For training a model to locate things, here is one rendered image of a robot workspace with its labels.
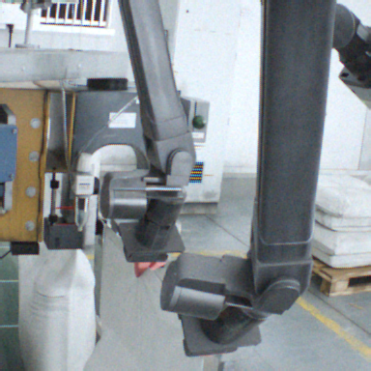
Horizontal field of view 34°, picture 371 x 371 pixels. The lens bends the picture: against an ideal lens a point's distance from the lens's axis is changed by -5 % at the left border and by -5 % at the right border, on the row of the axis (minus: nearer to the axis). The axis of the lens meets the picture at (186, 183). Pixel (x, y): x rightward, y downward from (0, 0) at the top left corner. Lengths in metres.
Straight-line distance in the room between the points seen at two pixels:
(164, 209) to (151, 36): 0.26
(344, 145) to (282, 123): 6.20
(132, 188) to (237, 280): 0.33
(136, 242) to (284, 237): 0.46
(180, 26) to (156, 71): 4.08
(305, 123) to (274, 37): 0.09
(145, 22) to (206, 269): 0.39
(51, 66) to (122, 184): 0.29
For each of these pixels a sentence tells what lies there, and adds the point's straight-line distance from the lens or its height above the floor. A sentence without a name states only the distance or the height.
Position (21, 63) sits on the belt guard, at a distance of 1.06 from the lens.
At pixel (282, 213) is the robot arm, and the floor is 1.31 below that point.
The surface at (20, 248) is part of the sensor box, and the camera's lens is 1.30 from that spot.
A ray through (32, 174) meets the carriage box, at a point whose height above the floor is 1.17.
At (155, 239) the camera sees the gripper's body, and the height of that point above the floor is 1.14.
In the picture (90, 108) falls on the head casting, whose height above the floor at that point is 1.30.
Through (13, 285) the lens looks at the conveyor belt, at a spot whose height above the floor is 0.38.
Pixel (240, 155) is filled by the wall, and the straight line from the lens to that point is 6.05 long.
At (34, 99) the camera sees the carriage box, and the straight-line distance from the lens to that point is 1.23.
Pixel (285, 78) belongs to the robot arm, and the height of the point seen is 1.44.
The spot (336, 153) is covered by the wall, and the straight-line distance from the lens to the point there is 6.67.
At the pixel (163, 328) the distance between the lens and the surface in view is 0.98.
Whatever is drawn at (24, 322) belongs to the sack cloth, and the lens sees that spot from 1.76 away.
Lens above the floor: 1.46
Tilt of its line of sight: 13 degrees down
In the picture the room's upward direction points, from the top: 6 degrees clockwise
